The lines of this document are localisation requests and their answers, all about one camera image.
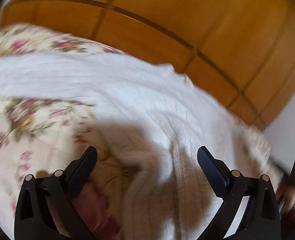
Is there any white knitted sweater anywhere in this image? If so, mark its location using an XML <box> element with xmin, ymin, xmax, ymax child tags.
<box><xmin>0</xmin><ymin>53</ymin><xmax>279</xmax><ymax>239</ymax></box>

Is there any floral bedspread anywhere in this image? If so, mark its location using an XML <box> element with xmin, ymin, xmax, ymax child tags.
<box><xmin>0</xmin><ymin>23</ymin><xmax>128</xmax><ymax>240</ymax></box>

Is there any wooden wardrobe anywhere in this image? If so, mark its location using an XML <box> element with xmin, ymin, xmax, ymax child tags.
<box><xmin>0</xmin><ymin>0</ymin><xmax>295</xmax><ymax>129</ymax></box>

